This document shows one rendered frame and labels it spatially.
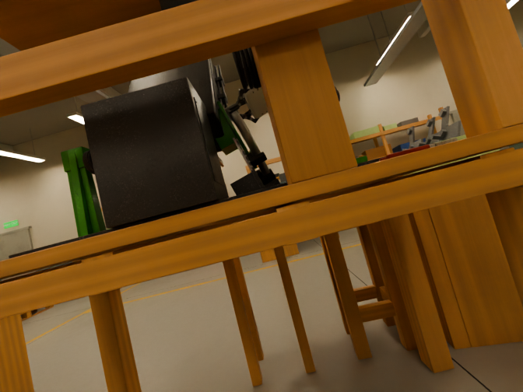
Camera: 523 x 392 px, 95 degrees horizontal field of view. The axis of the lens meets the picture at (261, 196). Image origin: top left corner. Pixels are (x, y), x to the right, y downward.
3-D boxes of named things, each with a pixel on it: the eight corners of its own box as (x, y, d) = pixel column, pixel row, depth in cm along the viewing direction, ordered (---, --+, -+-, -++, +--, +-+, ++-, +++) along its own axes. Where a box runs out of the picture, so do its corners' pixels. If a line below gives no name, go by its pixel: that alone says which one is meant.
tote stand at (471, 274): (401, 294, 178) (371, 191, 184) (480, 280, 167) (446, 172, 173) (455, 349, 111) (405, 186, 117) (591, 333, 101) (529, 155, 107)
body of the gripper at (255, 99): (276, 100, 91) (250, 115, 91) (266, 74, 85) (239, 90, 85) (284, 106, 86) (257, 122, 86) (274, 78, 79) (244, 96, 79)
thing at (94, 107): (143, 225, 80) (121, 128, 82) (230, 201, 79) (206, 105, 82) (105, 229, 62) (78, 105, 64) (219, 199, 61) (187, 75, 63)
